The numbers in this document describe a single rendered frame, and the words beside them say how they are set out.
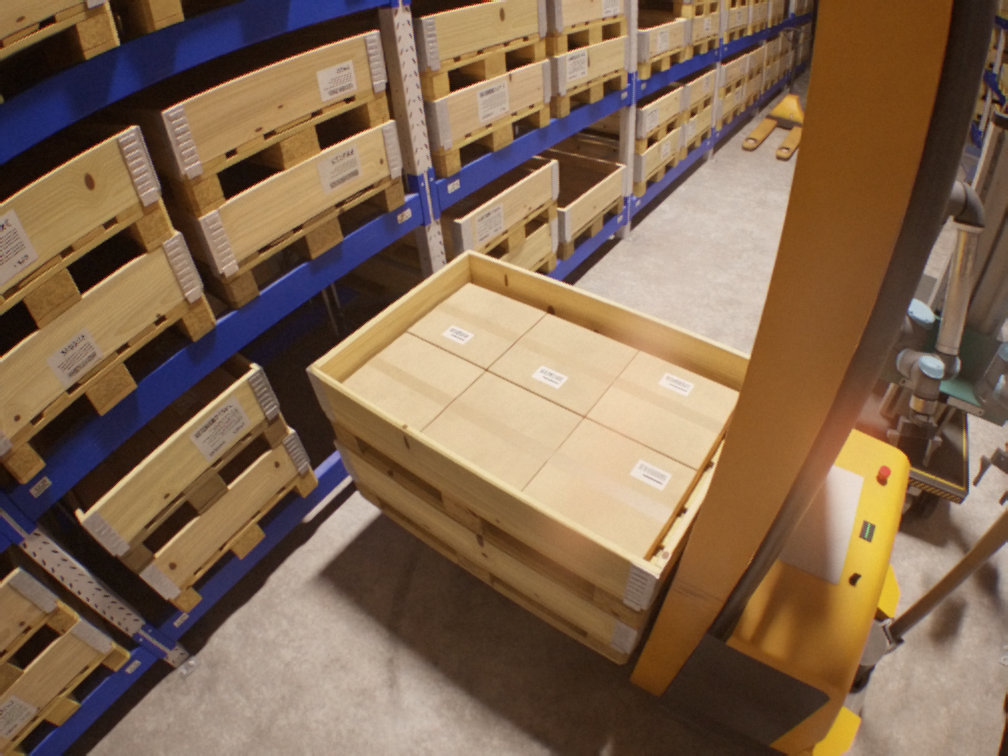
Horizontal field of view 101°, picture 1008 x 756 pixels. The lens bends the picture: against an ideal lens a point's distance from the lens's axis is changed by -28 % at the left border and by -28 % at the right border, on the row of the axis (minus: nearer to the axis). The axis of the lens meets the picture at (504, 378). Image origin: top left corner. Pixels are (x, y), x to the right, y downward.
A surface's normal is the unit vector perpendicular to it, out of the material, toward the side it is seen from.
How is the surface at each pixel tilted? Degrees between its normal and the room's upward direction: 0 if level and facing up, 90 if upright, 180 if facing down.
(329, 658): 0
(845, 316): 90
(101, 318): 90
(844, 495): 0
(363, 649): 0
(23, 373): 90
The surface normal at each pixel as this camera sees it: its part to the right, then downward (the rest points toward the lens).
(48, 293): 0.81, 0.36
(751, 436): -0.59, 0.58
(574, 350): -0.07, -0.72
